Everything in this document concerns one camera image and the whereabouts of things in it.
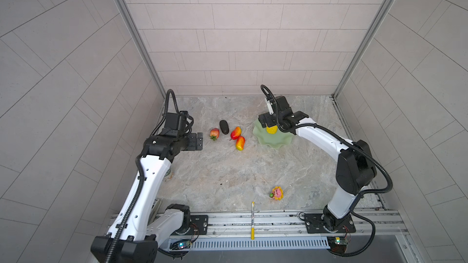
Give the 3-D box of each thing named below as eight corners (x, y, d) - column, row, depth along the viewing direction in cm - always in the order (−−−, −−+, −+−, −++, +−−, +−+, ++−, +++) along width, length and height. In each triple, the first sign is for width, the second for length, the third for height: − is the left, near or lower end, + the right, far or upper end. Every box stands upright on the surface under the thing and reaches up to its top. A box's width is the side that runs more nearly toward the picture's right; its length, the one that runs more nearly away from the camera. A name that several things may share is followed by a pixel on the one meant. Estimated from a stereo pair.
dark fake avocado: (223, 135, 99) (223, 133, 98) (218, 124, 104) (217, 121, 103) (231, 132, 101) (231, 130, 99) (225, 121, 106) (225, 118, 104)
